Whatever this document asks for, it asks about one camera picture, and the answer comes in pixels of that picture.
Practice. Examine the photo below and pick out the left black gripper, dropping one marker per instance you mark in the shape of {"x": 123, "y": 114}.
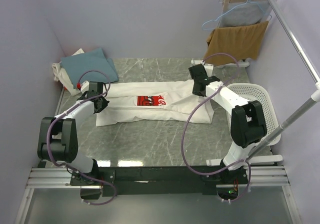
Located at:
{"x": 104, "y": 104}

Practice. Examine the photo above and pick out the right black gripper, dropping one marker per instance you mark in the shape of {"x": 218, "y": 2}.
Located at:
{"x": 194, "y": 93}

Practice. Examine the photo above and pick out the white t-shirt red print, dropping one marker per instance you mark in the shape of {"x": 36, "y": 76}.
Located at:
{"x": 162, "y": 101}

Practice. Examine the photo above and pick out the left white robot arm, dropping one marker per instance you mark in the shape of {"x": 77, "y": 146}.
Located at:
{"x": 58, "y": 138}

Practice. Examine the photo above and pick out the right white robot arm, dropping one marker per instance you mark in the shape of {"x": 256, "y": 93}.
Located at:
{"x": 247, "y": 125}

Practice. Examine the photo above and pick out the folded teal t-shirt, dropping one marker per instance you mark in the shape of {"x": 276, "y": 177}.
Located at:
{"x": 76, "y": 65}

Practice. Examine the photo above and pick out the folded cream t-shirt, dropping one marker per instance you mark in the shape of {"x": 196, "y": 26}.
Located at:
{"x": 60, "y": 75}

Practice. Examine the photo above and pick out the brown t-shirt on rack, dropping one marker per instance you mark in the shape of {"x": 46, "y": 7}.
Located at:
{"x": 226, "y": 44}

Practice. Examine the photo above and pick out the white perforated plastic basket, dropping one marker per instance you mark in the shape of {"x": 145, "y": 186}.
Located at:
{"x": 254, "y": 92}

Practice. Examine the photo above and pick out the grey garment on rack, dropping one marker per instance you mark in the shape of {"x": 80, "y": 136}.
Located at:
{"x": 242, "y": 15}

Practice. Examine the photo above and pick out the silver clothes rail stand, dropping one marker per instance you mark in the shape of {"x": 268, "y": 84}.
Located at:
{"x": 281, "y": 71}

